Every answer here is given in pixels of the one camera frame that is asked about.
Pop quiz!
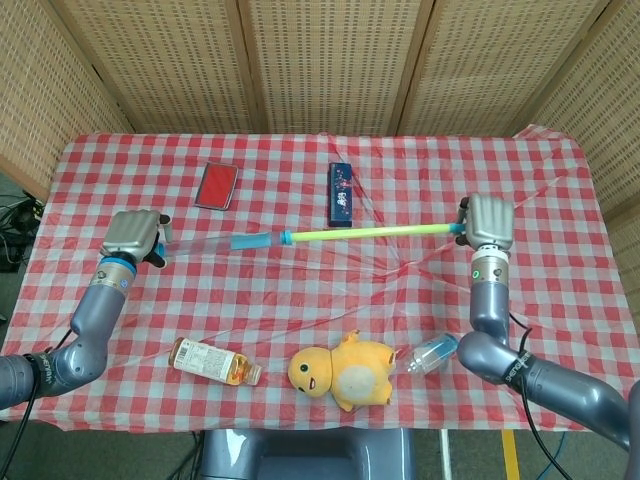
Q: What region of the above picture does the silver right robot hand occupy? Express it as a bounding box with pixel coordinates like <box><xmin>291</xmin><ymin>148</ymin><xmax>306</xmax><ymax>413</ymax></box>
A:
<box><xmin>455</xmin><ymin>193</ymin><xmax>516</xmax><ymax>252</ymax></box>

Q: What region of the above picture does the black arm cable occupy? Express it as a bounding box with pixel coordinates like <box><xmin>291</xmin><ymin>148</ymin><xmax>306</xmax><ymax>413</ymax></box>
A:
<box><xmin>0</xmin><ymin>329</ymin><xmax>76</xmax><ymax>446</ymax></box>
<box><xmin>507</xmin><ymin>312</ymin><xmax>564</xmax><ymax>480</ymax></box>

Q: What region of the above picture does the clear plastic bottle blue label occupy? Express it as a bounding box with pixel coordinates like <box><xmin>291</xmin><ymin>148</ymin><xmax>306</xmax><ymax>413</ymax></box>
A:
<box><xmin>407</xmin><ymin>333</ymin><xmax>460</xmax><ymax>375</ymax></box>

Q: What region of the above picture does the green and blue water squirter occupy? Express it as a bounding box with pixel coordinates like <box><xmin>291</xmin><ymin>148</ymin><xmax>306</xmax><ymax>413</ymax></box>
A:
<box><xmin>229</xmin><ymin>222</ymin><xmax>469</xmax><ymax>254</ymax></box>

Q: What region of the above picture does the dark blue rectangular box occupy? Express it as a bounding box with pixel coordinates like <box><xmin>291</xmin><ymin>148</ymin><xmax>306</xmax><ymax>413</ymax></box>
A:
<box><xmin>327</xmin><ymin>162</ymin><xmax>357</xmax><ymax>229</ymax></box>

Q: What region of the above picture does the yellow plush toy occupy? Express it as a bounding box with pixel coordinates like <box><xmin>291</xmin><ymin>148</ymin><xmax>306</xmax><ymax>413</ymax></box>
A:
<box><xmin>287</xmin><ymin>329</ymin><xmax>397</xmax><ymax>414</ymax></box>

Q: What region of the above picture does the red white checkered tablecloth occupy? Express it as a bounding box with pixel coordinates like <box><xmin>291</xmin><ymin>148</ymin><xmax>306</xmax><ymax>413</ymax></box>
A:
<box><xmin>0</xmin><ymin>130</ymin><xmax>640</xmax><ymax>434</ymax></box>

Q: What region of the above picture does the wicker folding screen panel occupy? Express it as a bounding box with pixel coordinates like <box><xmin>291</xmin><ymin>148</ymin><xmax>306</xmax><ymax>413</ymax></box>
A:
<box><xmin>0</xmin><ymin>0</ymin><xmax>136</xmax><ymax>201</ymax></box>
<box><xmin>237</xmin><ymin>0</ymin><xmax>434</xmax><ymax>136</ymax></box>
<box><xmin>389</xmin><ymin>0</ymin><xmax>621</xmax><ymax>139</ymax></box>
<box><xmin>49</xmin><ymin>0</ymin><xmax>281</xmax><ymax>136</ymax></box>
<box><xmin>514</xmin><ymin>0</ymin><xmax>640</xmax><ymax>221</ymax></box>

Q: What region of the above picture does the black cable bundle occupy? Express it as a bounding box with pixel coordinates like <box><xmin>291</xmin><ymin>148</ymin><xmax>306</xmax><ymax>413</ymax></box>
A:
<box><xmin>0</xmin><ymin>189</ymin><xmax>45</xmax><ymax>274</ymax></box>

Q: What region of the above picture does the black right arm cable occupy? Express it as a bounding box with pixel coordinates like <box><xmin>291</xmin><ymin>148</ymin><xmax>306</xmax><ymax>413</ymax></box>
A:
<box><xmin>507</xmin><ymin>312</ymin><xmax>564</xmax><ymax>480</ymax></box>

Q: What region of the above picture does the grey robot torso base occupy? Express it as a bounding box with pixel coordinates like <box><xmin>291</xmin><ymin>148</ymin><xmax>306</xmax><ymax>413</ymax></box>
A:
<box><xmin>199</xmin><ymin>428</ymin><xmax>416</xmax><ymax>480</ymax></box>

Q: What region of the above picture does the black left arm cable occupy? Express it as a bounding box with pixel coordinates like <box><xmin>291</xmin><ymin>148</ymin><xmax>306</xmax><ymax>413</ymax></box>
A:
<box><xmin>0</xmin><ymin>329</ymin><xmax>76</xmax><ymax>446</ymax></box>

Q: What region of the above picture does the tea bottle white cap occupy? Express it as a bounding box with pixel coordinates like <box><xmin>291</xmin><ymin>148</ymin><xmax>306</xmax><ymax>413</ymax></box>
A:
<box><xmin>172</xmin><ymin>337</ymin><xmax>263</xmax><ymax>386</ymax></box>

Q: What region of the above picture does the red flat case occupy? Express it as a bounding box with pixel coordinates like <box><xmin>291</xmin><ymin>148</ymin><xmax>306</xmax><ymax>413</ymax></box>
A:
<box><xmin>194</xmin><ymin>162</ymin><xmax>239</xmax><ymax>211</ymax></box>

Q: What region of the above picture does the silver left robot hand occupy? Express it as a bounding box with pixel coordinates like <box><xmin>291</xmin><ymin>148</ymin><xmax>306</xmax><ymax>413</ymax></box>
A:
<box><xmin>99</xmin><ymin>209</ymin><xmax>175</xmax><ymax>269</ymax></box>

